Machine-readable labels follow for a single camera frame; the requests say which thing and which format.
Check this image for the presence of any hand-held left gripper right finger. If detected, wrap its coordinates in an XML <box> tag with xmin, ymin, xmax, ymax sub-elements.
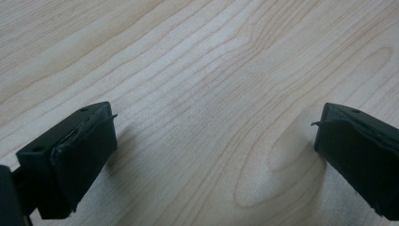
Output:
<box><xmin>311</xmin><ymin>102</ymin><xmax>399</xmax><ymax>221</ymax></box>

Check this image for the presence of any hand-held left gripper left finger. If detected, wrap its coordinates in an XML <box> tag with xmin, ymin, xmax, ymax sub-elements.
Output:
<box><xmin>15</xmin><ymin>101</ymin><xmax>119</xmax><ymax>220</ymax></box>

